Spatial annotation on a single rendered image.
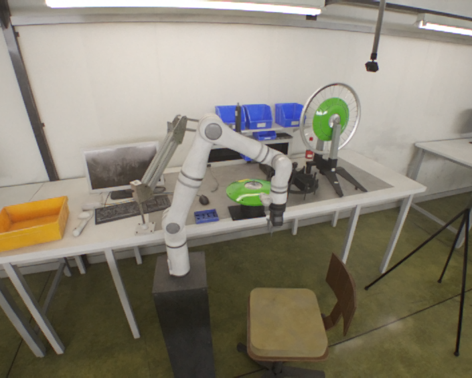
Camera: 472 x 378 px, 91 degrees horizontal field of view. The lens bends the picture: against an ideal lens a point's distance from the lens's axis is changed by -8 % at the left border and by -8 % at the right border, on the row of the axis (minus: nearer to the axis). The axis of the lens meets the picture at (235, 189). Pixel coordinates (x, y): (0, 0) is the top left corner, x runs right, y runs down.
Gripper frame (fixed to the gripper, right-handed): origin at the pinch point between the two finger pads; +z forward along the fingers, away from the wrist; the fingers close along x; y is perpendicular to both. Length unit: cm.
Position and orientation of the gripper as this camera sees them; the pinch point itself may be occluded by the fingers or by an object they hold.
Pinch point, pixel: (269, 233)
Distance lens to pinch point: 120.5
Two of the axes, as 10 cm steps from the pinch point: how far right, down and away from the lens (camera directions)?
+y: 9.9, -0.7, 1.4
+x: -1.6, -4.5, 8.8
